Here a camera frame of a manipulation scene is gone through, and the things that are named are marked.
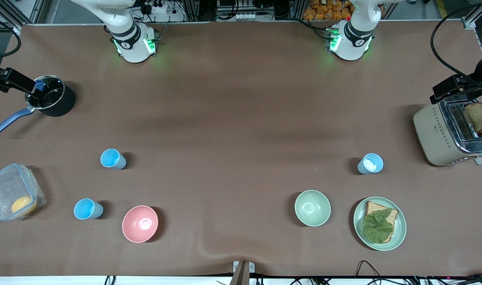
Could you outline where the clear plastic container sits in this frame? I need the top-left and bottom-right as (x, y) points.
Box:
(0, 163), (47, 221)

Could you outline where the brown bread slice in toaster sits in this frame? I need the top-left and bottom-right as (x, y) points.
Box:
(463, 102), (482, 133)

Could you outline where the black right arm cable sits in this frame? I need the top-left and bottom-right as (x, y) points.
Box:
(0, 12), (22, 58)

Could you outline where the orange fruit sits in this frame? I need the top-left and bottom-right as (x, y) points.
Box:
(11, 196), (38, 217)

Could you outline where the light blue cup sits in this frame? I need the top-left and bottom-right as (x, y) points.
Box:
(100, 148), (127, 170)
(74, 198), (104, 220)

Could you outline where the pale green plate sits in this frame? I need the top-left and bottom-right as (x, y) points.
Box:
(353, 197), (407, 251)

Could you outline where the pink bowl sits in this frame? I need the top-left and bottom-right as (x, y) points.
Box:
(122, 205), (159, 243)

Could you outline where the beige and chrome toaster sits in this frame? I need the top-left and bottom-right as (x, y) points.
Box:
(413, 92), (482, 167)

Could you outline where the white power strip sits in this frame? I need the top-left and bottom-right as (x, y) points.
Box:
(140, 0), (169, 15)

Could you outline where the green lettuce leaf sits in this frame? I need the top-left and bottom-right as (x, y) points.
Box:
(362, 209), (394, 243)

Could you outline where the aluminium frame profile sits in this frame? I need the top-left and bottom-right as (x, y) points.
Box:
(0, 0), (43, 33)
(461, 0), (482, 31)

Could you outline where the brown bread slice under lettuce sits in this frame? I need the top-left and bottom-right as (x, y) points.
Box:
(364, 201), (399, 243)

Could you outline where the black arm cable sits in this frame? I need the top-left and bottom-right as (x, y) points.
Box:
(0, 12), (22, 58)
(430, 0), (482, 80)

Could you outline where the black floor cable loop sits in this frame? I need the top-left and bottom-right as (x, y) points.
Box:
(356, 260), (384, 278)

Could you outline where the blue cup with white paper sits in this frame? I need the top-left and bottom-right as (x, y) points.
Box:
(357, 153), (384, 175)

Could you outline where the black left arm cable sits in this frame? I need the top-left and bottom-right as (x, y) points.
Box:
(430, 0), (482, 80)

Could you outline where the bag of orange snacks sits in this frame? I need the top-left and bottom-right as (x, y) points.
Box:
(303, 0), (354, 21)

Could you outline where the brown table cover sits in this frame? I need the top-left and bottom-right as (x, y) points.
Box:
(0, 21), (482, 277)

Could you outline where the black pot with blue handle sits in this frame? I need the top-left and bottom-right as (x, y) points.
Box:
(0, 74), (76, 136)

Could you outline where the pale green bowl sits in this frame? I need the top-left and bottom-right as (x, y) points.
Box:
(295, 190), (331, 227)

